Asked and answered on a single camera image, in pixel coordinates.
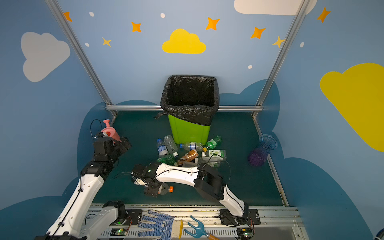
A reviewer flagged orange label clear bottle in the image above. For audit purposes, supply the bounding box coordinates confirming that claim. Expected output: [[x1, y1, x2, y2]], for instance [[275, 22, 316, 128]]
[[158, 183, 174, 195]]

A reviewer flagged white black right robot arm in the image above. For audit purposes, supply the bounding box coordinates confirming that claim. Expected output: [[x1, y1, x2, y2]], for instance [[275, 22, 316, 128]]
[[131, 163, 249, 219]]

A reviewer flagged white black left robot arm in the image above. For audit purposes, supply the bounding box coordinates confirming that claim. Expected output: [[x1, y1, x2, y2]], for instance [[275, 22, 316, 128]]
[[35, 137, 132, 240]]

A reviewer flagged green plastic bin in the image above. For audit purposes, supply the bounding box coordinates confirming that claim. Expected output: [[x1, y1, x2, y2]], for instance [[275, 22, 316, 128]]
[[168, 115, 211, 144]]

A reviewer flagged green bottle by bin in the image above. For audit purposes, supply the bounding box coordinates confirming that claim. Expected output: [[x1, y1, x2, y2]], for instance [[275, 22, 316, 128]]
[[203, 136, 223, 152]]

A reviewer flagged black bin liner bag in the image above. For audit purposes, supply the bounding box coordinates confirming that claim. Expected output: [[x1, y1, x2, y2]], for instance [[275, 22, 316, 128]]
[[155, 75, 220, 126]]

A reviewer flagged pink plastic watering can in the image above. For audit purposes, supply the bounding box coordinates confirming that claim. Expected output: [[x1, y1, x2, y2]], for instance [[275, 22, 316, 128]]
[[101, 119, 121, 142]]

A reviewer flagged green sprite bottle yellow cap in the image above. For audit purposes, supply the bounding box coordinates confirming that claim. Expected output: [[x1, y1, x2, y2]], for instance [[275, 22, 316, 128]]
[[157, 155, 179, 167]]

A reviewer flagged blue label bottle blue cap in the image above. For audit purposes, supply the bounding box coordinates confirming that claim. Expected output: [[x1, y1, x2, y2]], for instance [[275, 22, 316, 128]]
[[157, 139, 169, 158]]

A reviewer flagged clear crushed bottle white cap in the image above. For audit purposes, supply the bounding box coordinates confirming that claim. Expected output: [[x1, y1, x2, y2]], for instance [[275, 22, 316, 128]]
[[164, 135, 179, 159]]

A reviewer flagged blue white knitted glove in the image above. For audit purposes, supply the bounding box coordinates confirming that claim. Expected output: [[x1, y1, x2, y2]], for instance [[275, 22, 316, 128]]
[[138, 209, 183, 240]]

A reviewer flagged clear square bottle white cap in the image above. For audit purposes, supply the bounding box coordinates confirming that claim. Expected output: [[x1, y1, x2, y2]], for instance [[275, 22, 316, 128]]
[[182, 162, 199, 168]]

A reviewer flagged orange tea bottle white cap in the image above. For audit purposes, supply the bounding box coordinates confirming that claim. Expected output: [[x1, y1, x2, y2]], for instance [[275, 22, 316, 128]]
[[177, 150, 199, 166]]

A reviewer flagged blue cap water bottle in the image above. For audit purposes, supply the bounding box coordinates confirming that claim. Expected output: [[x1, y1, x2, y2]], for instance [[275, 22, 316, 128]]
[[179, 142, 204, 152]]

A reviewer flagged left green circuit board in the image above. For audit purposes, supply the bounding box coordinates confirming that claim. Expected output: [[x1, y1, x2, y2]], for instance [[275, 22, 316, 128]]
[[110, 229, 129, 237]]

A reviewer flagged green circuit board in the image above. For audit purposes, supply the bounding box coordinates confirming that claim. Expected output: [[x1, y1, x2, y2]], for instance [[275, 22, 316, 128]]
[[236, 227, 255, 240], [110, 229, 129, 237]]

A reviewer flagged teal garden hand rake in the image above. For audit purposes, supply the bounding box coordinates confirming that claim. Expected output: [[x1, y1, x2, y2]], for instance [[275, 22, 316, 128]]
[[184, 215, 220, 240]]

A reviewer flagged lime label square bottle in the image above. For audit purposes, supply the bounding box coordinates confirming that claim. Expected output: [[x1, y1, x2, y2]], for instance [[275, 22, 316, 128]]
[[202, 150, 227, 161]]

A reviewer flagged right green circuit board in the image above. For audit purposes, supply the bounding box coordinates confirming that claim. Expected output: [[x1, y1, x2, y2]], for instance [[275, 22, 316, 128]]
[[236, 227, 255, 240]]

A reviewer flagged purple blue glass vase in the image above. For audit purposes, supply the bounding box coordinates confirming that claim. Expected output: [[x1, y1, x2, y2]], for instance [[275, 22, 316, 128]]
[[248, 135, 278, 167]]

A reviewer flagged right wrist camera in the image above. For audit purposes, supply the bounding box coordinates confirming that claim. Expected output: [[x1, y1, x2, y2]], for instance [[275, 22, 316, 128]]
[[132, 178, 148, 186]]

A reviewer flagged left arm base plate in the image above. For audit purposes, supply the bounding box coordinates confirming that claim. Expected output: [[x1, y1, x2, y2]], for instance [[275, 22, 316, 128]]
[[120, 209, 143, 226]]

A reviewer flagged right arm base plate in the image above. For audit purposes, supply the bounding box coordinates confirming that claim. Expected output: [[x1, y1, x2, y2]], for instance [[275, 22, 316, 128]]
[[219, 209, 261, 227]]

